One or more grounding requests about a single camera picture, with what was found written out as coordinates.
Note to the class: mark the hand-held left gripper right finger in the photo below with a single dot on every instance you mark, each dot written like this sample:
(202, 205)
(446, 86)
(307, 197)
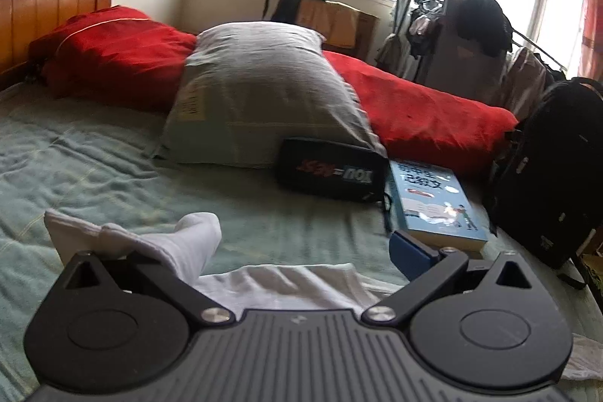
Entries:
(410, 256)

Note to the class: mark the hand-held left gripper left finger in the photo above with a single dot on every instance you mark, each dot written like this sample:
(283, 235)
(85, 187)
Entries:
(160, 279)

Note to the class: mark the white printed t-shirt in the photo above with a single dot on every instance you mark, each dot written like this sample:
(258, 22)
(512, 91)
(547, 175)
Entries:
(282, 284)

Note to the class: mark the clothes rack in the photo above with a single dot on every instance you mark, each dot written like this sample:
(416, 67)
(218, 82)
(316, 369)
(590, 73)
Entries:
(410, 34)

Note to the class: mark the blue paperback book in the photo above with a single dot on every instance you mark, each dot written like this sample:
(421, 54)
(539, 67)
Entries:
(433, 204)

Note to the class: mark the black zip pouch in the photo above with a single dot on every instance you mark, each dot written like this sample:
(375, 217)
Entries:
(329, 169)

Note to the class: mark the green checked blanket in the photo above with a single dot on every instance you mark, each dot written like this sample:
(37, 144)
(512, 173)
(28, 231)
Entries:
(94, 166)

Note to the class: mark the black backpack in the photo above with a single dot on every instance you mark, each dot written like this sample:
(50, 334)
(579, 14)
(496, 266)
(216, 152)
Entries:
(551, 176)

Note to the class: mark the grey pillow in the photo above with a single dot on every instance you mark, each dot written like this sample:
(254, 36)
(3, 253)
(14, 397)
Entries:
(264, 91)

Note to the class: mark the red quilt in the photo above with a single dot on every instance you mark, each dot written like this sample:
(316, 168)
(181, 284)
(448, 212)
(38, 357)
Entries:
(117, 49)

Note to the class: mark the brown cardboard box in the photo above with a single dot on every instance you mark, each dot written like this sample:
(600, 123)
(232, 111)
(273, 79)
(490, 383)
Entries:
(339, 25)

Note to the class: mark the black draped garment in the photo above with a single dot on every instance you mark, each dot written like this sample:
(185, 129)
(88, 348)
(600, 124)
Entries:
(485, 20)

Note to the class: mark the orange curtain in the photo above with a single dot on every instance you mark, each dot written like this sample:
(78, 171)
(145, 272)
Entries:
(591, 30)

